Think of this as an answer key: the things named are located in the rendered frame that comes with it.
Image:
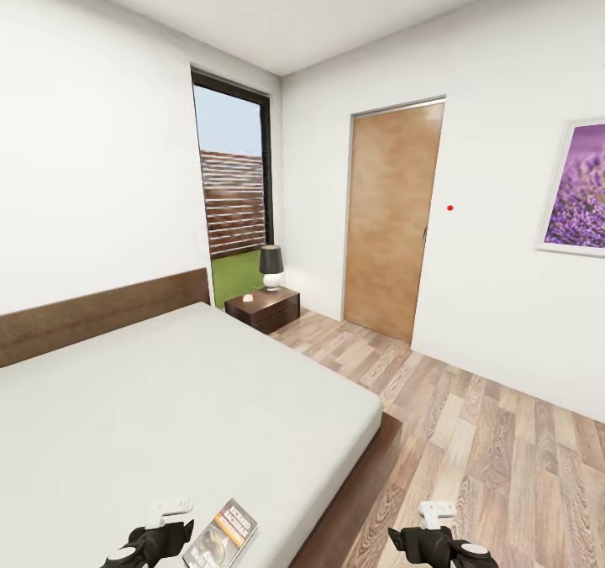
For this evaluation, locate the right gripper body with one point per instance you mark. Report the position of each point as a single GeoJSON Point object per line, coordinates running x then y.
{"type": "Point", "coordinates": [421, 544]}

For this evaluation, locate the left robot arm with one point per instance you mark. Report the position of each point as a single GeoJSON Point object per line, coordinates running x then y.
{"type": "Point", "coordinates": [147, 545]}

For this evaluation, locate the hardback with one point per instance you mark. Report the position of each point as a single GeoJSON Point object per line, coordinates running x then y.
{"type": "Point", "coordinates": [223, 539]}

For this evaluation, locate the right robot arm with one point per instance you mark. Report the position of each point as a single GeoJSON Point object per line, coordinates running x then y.
{"type": "Point", "coordinates": [433, 544]}

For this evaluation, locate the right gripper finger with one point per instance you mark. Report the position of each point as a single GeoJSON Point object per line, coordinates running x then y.
{"type": "Point", "coordinates": [397, 538]}

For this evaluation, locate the nightstand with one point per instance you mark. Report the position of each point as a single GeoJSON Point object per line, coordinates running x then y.
{"type": "Point", "coordinates": [264, 310]}

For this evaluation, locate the table lamp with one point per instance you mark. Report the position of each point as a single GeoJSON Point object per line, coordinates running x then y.
{"type": "Point", "coordinates": [271, 264]}

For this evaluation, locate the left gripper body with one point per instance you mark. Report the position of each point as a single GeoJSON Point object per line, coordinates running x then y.
{"type": "Point", "coordinates": [167, 539]}

